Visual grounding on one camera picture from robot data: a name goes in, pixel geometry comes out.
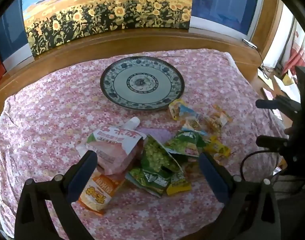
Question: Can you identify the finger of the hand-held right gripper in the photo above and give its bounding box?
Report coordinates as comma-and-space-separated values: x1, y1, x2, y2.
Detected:
256, 135, 293, 155
255, 95, 301, 120

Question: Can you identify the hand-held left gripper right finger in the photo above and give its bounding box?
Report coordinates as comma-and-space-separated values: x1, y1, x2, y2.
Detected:
199, 152, 281, 240

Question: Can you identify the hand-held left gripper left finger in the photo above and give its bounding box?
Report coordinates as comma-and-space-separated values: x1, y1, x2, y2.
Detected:
14, 150, 98, 240

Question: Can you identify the orange yellow snack packet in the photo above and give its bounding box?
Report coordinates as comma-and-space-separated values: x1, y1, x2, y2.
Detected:
77, 169, 126, 215

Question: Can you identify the small yellow green packet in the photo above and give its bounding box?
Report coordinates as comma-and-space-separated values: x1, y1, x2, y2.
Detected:
166, 171, 192, 197

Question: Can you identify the white pink spout pouch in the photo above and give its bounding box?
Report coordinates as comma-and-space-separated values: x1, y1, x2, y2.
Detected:
76, 117, 146, 176

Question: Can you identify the green grape snack packet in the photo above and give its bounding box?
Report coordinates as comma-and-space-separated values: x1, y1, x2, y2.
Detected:
164, 130, 208, 157

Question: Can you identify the clear orange snack packet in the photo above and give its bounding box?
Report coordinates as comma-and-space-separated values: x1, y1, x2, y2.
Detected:
205, 104, 233, 133

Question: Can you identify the small pale yellow packet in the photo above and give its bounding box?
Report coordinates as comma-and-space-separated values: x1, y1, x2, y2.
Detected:
183, 119, 204, 132

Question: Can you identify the large green grape packet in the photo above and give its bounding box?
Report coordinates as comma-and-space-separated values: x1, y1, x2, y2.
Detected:
140, 135, 183, 174

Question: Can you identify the purple snack packet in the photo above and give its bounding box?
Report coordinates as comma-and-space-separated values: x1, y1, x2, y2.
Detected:
137, 128, 173, 145

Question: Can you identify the yellow blue snack packet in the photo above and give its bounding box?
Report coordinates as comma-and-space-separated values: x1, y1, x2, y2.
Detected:
168, 99, 201, 122

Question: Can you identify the blue patterned ceramic plate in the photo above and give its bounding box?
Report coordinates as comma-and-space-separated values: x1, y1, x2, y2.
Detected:
100, 56, 185, 111

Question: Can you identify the red cloth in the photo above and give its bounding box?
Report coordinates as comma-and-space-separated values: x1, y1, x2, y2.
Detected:
284, 46, 305, 73

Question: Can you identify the pink floral blanket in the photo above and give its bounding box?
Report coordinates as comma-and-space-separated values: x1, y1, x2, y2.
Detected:
0, 47, 289, 240

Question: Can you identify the white charger plug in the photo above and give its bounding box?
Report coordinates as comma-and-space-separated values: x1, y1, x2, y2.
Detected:
242, 39, 257, 49

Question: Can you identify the sunflower field painting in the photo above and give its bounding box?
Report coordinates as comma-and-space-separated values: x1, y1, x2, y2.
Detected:
21, 0, 193, 58

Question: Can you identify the black cable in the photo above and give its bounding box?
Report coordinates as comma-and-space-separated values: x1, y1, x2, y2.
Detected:
240, 150, 284, 182

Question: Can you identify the wooden bed frame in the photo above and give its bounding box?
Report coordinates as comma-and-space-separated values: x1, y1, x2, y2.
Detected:
0, 29, 285, 120

